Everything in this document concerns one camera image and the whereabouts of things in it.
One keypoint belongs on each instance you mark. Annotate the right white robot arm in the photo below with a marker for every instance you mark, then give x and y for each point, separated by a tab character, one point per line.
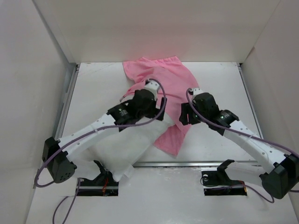
278	169

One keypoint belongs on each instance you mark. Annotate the front aluminium rail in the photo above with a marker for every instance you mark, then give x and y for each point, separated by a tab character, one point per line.
176	164

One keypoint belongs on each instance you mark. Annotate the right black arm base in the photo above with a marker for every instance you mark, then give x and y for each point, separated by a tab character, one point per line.
218	177

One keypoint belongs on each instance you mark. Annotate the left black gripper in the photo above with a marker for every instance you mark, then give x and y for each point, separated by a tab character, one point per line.
155	111

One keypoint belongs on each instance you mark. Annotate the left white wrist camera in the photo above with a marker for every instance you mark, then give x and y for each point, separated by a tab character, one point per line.
152	86

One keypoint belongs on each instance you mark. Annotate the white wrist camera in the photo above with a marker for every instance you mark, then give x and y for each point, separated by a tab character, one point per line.
193	92
152	86

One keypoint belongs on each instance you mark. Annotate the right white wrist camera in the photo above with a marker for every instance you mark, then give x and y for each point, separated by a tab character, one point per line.
193	92

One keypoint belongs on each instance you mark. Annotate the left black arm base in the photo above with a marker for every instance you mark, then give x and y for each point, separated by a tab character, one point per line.
103	181

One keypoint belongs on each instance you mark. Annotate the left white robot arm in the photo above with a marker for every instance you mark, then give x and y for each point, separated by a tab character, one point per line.
58	155

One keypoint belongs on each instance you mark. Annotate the white pillow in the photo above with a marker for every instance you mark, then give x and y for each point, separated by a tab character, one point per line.
117	153

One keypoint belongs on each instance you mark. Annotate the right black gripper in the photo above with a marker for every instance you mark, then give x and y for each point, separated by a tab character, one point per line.
182	117

